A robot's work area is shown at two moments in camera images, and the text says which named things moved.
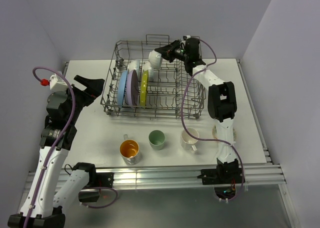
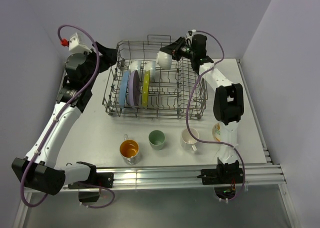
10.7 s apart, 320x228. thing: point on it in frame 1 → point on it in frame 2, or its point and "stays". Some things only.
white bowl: [134, 65] stays
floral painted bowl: [214, 132] stays
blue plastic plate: [122, 85] stays
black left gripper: [95, 85] → [109, 57]
